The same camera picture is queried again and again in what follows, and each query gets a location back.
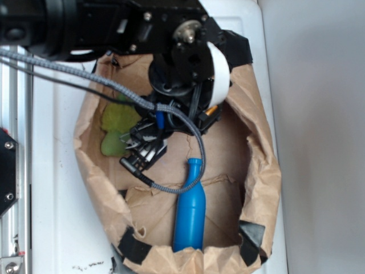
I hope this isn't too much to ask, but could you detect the blue plastic bottle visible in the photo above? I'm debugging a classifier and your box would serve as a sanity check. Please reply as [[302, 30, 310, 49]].
[[172, 157, 206, 253]]

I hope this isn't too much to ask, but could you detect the brown paper bag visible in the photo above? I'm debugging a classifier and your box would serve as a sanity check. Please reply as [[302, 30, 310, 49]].
[[73, 54, 283, 274]]

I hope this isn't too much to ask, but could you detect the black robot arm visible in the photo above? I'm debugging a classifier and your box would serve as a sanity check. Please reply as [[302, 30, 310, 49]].
[[1, 1, 253, 133]]

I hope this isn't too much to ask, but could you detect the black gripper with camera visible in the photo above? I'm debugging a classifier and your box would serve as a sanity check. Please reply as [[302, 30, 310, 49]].
[[120, 82, 225, 174]]

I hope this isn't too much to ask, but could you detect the green plush toy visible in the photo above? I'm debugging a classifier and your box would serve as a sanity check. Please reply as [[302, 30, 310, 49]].
[[100, 103, 141, 157]]

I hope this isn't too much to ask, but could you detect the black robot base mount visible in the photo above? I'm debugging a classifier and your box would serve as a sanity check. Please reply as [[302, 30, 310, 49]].
[[0, 128, 19, 217]]

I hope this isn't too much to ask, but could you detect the white plastic bin lid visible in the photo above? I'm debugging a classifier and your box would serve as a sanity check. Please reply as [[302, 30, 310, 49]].
[[30, 0, 289, 274]]

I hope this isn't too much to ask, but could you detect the aluminium extrusion rail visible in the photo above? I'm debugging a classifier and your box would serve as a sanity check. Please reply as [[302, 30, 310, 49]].
[[1, 57, 33, 273]]

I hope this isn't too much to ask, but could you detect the grey braided cable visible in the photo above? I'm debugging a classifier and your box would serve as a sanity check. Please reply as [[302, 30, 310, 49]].
[[0, 47, 206, 195]]

